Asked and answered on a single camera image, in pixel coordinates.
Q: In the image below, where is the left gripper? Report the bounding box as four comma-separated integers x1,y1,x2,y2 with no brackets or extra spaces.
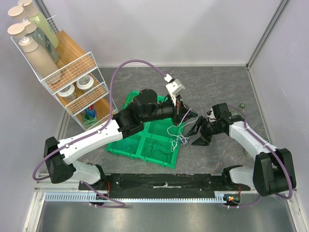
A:
142,94,198,127

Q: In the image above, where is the black cable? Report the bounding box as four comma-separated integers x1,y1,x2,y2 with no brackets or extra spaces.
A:
143,141,174,165

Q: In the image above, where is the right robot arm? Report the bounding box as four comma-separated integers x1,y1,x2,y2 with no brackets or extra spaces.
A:
187,103,296,200

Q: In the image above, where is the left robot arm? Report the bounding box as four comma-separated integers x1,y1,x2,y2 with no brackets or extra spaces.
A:
44,89,198,190

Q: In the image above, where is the green compartment tray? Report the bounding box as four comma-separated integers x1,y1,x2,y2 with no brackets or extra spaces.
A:
106,89,182,168

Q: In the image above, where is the paper cup with lid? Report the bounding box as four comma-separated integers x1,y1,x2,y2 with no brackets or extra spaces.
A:
57,84,76,102
76,75,94,92

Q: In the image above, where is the wooden shelf board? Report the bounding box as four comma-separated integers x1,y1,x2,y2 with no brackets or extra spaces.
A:
46,30,113,118

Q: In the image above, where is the beige pump bottle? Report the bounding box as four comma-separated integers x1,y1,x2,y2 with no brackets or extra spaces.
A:
18,36,61,84

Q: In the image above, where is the light green bottle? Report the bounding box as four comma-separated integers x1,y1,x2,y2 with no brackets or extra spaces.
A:
8,0,59,48

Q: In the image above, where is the dark green pump bottle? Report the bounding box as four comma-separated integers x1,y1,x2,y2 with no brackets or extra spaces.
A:
7,21,59,63

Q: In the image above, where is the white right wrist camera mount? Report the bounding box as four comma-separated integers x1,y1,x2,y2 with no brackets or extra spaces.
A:
206,109,217,122

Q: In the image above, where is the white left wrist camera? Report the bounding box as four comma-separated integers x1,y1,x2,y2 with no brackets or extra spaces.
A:
164,74,185,105

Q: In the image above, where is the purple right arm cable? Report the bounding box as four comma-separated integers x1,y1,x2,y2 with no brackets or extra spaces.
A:
226,105,295,210

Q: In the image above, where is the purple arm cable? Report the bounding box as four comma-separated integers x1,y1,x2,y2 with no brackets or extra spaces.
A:
32,59,173,208
226,105,295,210

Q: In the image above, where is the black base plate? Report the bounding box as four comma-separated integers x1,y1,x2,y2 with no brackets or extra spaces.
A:
91,174,245,193

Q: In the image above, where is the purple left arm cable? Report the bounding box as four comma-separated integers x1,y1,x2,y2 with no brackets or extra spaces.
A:
32,59,173,208

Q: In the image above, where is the white wire shelf rack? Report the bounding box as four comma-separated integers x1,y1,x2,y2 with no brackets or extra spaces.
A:
8,16,118,131

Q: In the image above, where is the slotted cable duct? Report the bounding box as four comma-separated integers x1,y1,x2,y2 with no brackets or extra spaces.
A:
45,192,226,203

